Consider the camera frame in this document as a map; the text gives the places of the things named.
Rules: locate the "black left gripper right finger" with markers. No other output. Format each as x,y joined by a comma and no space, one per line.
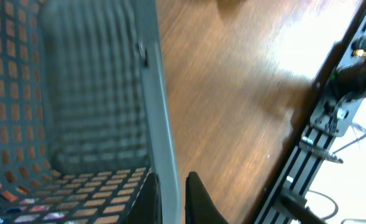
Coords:
199,208

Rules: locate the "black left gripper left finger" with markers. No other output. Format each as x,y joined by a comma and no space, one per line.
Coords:
147,208

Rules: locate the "grey plastic basket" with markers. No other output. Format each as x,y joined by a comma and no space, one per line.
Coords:
83,112

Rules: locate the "aluminium frame rail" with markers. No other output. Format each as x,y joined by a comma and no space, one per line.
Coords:
341,91

